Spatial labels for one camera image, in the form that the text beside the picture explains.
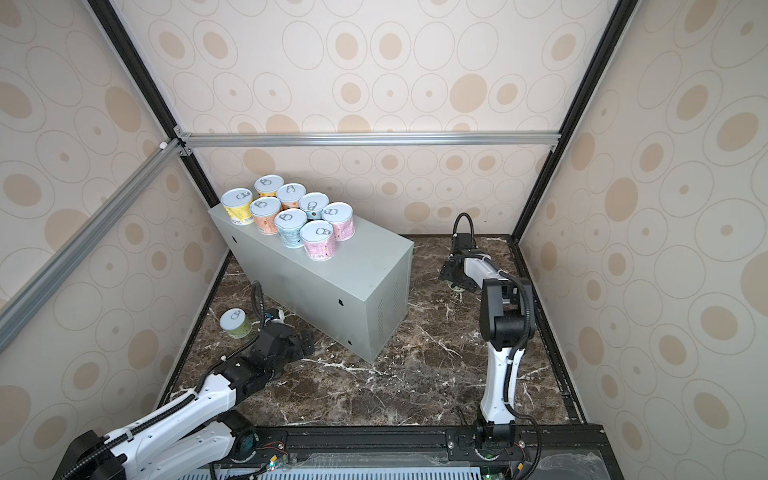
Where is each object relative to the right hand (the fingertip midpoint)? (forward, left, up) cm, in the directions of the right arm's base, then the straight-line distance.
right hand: (457, 277), depth 105 cm
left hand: (-24, +46, +7) cm, 53 cm away
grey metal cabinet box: (-29, +29, +32) cm, 52 cm away
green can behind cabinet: (-19, +71, +4) cm, 73 cm away
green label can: (-4, +1, -2) cm, 4 cm away
